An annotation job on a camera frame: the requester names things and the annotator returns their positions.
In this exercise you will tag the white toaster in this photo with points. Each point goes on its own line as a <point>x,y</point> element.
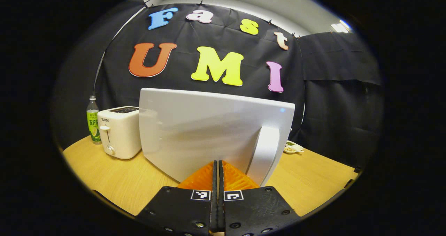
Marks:
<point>120,135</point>

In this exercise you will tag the white divided bean dish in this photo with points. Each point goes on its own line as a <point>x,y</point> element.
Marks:
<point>292,148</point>

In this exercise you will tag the green label drink bottle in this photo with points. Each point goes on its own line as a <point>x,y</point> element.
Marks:
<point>93,124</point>

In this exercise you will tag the small ceiling light panel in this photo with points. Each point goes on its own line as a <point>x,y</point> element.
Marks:
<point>340,27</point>

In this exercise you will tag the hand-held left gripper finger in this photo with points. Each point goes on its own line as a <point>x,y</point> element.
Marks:
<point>221,211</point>
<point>214,211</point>

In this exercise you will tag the white microwave oven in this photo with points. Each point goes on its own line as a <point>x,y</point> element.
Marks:
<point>209,131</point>

